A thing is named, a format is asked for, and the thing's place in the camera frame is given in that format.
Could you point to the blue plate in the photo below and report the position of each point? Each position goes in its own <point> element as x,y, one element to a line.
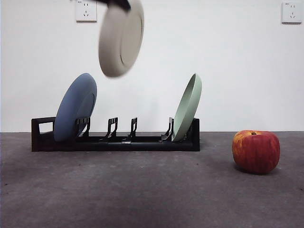
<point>71,107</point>

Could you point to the red apple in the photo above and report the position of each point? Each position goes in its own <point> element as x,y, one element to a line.
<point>256,154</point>

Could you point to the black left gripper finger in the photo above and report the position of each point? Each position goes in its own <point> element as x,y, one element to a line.
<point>120,3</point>

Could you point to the green plate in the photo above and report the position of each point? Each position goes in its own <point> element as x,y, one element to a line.
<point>187,111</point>

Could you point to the cream yellow plate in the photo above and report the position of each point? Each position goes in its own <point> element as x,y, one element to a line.
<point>114,47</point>

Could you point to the white wall socket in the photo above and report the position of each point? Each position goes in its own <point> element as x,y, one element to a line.
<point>290,13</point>
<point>86,13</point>

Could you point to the black plate rack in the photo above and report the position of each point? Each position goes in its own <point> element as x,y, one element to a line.
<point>147,146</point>

